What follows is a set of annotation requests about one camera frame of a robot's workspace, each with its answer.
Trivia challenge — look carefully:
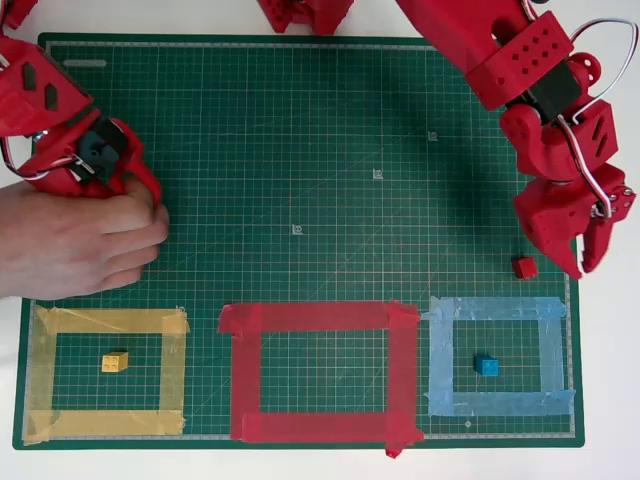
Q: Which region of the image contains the red cube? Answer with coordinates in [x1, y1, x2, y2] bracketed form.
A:
[511, 256, 539, 280]

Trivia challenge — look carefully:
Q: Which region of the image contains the red leader arm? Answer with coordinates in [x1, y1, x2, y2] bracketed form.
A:
[0, 0, 164, 206]

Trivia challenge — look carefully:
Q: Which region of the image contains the blue tape square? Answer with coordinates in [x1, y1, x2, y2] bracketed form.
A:
[419, 295, 577, 417]

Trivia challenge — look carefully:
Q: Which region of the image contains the blue cube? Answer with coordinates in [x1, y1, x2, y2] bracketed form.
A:
[473, 354, 500, 377]

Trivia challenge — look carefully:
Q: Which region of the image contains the red tape square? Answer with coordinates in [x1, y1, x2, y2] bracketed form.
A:
[217, 298, 425, 459]

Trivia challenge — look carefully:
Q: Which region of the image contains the yellow cube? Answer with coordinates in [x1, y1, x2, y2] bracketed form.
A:
[101, 351, 129, 373]

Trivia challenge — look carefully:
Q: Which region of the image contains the yellow tape square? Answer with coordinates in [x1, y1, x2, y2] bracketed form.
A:
[22, 305, 191, 446]

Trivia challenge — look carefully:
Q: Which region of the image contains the person's right hand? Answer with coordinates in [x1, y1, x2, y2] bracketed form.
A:
[0, 177, 171, 301]

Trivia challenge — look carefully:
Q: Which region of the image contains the green cutting mat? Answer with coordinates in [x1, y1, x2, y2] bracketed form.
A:
[12, 32, 585, 450]

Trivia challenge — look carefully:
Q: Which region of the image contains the white robot arm cable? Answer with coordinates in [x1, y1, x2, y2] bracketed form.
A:
[519, 0, 640, 221]

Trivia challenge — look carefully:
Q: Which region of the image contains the white leader arm cable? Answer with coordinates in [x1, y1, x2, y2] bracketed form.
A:
[0, 132, 84, 182]

